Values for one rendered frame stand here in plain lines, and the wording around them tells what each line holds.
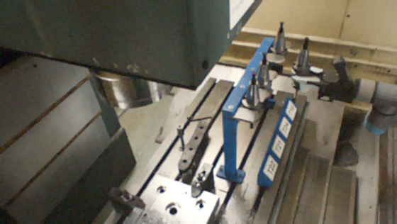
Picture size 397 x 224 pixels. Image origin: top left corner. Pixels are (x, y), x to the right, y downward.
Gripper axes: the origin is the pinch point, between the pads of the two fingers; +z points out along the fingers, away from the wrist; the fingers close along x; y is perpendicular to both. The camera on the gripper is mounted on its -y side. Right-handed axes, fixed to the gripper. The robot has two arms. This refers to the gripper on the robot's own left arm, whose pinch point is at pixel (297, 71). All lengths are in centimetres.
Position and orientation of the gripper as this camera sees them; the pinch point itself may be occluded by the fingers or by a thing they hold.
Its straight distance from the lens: 111.4
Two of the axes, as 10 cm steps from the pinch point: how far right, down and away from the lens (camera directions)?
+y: 0.6, 7.5, 6.6
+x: 4.3, -6.2, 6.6
